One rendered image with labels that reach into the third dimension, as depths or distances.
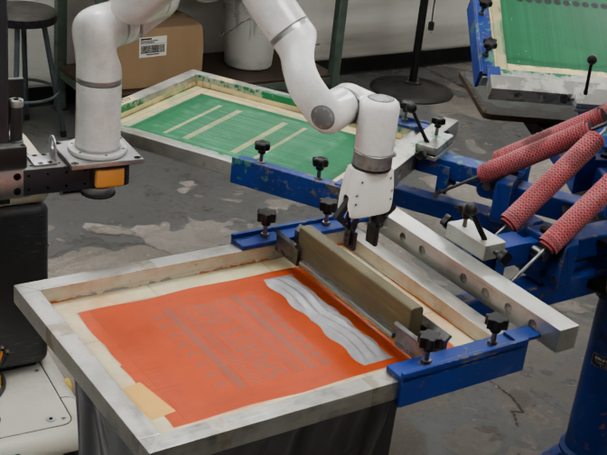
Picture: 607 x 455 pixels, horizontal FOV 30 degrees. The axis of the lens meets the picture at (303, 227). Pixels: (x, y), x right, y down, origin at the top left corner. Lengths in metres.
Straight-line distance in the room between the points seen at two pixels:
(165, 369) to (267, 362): 0.19
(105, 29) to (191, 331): 0.63
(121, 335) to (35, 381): 1.13
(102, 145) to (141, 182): 2.78
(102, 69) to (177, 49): 3.38
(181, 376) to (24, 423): 1.11
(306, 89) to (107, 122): 0.52
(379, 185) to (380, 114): 0.15
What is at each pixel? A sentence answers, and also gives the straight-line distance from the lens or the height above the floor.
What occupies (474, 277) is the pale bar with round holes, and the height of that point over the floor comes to 1.03.
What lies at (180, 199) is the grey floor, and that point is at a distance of 5.05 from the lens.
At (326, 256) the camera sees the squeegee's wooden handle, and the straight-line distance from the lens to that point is 2.30.
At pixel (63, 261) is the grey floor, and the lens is 4.48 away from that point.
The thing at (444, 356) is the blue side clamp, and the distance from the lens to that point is 2.09.
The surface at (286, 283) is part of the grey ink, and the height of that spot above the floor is 0.96.
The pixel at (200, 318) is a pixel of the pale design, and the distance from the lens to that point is 2.20.
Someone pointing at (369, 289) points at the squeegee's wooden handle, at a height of 1.04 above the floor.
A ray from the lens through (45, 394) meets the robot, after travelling 3.19.
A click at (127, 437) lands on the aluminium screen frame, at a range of 1.84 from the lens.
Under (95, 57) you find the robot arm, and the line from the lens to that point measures 2.35.
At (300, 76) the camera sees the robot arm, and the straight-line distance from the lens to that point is 2.07.
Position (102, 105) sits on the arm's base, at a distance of 2.39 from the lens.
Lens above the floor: 2.05
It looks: 25 degrees down
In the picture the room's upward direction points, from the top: 6 degrees clockwise
